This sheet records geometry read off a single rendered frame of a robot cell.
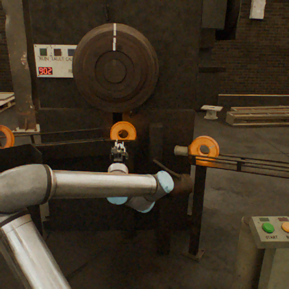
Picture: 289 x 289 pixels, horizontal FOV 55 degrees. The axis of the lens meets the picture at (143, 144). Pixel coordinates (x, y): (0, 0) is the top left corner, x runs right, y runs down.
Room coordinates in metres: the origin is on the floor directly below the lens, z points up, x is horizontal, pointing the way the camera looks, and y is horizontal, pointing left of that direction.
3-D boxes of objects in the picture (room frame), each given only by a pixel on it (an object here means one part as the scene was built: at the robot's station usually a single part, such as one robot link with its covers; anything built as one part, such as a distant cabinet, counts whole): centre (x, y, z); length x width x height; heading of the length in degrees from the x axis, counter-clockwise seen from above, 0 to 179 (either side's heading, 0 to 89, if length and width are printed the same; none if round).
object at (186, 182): (1.47, -0.17, 0.27); 0.22 x 0.13 x 0.53; 92
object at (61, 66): (1.69, 0.51, 1.15); 0.26 x 0.02 x 0.18; 92
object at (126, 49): (1.50, 0.16, 1.11); 0.28 x 0.06 x 0.28; 92
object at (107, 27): (1.59, 0.16, 1.11); 0.47 x 0.06 x 0.47; 92
